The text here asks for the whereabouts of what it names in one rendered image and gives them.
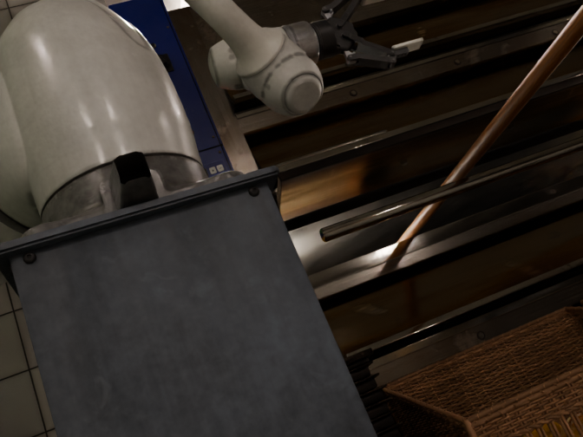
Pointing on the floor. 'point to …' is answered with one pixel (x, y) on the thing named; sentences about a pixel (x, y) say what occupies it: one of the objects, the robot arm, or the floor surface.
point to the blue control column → (134, 9)
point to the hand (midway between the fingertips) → (401, 18)
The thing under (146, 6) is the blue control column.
